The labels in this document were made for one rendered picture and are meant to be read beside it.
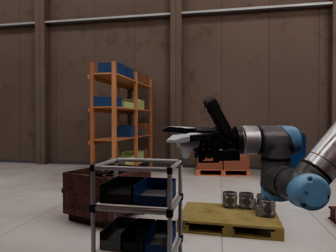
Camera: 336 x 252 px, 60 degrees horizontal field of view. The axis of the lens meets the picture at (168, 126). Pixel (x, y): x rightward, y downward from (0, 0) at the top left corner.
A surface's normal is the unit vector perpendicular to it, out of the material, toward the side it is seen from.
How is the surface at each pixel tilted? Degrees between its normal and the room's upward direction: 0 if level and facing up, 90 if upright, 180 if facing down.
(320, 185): 90
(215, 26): 90
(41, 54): 90
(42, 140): 90
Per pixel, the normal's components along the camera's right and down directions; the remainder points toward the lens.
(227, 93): -0.18, 0.02
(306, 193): 0.07, 0.02
